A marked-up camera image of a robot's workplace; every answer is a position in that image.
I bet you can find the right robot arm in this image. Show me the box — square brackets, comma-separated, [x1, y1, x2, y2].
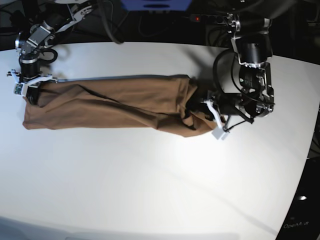
[7, 0, 123, 105]

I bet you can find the blue box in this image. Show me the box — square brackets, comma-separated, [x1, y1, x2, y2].
[121, 0, 192, 11]

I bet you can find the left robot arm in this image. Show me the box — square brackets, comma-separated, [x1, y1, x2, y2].
[188, 0, 275, 123]

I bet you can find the tan brown T-shirt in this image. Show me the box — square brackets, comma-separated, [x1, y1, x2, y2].
[23, 75, 217, 137]

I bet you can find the black power strip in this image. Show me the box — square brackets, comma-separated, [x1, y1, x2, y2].
[189, 14, 228, 25]

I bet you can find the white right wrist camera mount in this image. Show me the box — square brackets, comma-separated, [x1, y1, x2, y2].
[6, 69, 58, 97]

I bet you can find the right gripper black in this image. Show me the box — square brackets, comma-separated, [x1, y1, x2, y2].
[19, 61, 41, 105]

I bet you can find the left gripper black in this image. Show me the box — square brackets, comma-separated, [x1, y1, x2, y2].
[187, 91, 253, 120]

